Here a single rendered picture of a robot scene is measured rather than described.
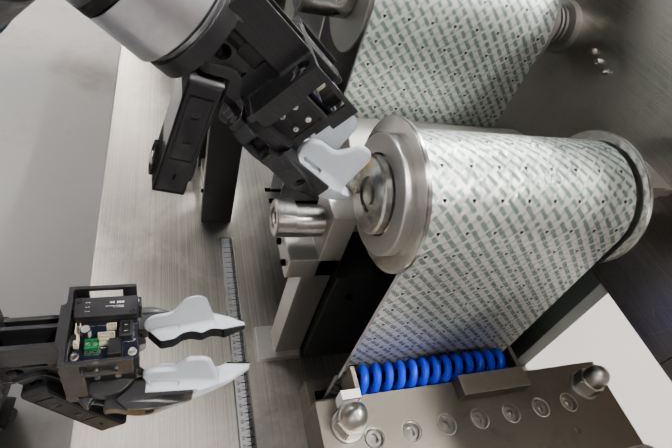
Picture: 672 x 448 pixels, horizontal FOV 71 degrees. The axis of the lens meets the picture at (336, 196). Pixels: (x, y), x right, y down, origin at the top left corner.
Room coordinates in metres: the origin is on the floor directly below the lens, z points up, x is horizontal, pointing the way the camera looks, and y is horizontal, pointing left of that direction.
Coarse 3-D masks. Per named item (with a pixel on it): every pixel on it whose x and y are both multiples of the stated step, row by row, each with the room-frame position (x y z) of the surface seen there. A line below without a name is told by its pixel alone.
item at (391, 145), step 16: (368, 144) 0.38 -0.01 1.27; (384, 144) 0.35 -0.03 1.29; (400, 144) 0.34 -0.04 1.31; (400, 160) 0.32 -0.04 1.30; (400, 176) 0.32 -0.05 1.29; (400, 192) 0.31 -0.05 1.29; (416, 192) 0.31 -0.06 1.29; (400, 208) 0.30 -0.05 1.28; (416, 208) 0.30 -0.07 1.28; (400, 224) 0.29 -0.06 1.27; (368, 240) 0.32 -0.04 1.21; (384, 240) 0.30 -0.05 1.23; (400, 240) 0.29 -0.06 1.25
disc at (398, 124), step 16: (384, 128) 0.38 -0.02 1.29; (400, 128) 0.36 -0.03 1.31; (416, 128) 0.35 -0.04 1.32; (416, 144) 0.33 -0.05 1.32; (416, 160) 0.32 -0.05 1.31; (416, 176) 0.32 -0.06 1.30; (432, 192) 0.30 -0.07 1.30; (416, 224) 0.29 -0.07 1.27; (416, 240) 0.28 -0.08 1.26; (384, 256) 0.31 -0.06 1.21; (400, 256) 0.29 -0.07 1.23; (416, 256) 0.28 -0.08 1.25; (400, 272) 0.28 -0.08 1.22
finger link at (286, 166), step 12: (264, 144) 0.27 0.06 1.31; (264, 156) 0.26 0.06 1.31; (276, 156) 0.27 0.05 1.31; (288, 156) 0.27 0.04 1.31; (276, 168) 0.26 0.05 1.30; (288, 168) 0.27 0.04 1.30; (300, 168) 0.28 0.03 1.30; (288, 180) 0.27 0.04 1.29; (300, 180) 0.28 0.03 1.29; (312, 180) 0.29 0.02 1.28; (312, 192) 0.29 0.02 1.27
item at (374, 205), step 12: (372, 156) 0.35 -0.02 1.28; (384, 156) 0.35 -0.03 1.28; (372, 168) 0.34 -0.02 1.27; (384, 168) 0.33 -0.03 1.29; (360, 180) 0.35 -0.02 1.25; (372, 180) 0.33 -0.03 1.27; (384, 180) 0.32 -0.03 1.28; (360, 192) 0.34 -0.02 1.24; (372, 192) 0.33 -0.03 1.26; (384, 192) 0.31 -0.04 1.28; (360, 204) 0.33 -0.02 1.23; (372, 204) 0.32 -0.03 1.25; (384, 204) 0.30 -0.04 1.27; (360, 216) 0.33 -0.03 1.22; (372, 216) 0.31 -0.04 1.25; (384, 216) 0.30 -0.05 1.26; (372, 228) 0.30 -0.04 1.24; (384, 228) 0.30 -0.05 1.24
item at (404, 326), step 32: (512, 288) 0.36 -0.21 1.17; (544, 288) 0.38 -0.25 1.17; (384, 320) 0.29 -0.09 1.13; (416, 320) 0.31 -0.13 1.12; (448, 320) 0.33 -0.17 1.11; (480, 320) 0.36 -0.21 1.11; (512, 320) 0.38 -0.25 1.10; (352, 352) 0.29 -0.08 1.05; (384, 352) 0.31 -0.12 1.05; (416, 352) 0.33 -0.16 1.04; (448, 352) 0.35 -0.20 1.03
